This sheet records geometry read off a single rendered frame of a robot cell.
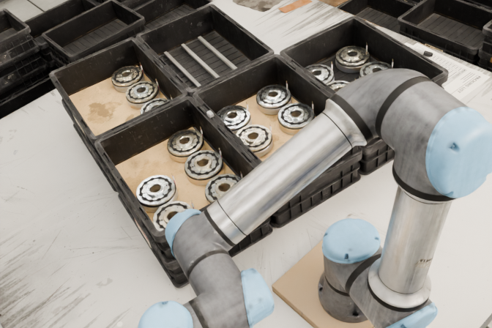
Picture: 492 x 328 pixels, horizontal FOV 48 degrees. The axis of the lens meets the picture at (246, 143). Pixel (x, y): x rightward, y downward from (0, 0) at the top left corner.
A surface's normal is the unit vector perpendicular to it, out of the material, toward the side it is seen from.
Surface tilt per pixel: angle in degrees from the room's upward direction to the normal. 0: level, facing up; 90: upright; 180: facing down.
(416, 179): 83
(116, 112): 0
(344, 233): 7
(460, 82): 0
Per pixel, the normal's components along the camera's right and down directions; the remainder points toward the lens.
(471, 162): 0.47, 0.47
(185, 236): -0.43, -0.51
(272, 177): -0.19, -0.22
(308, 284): -0.14, -0.70
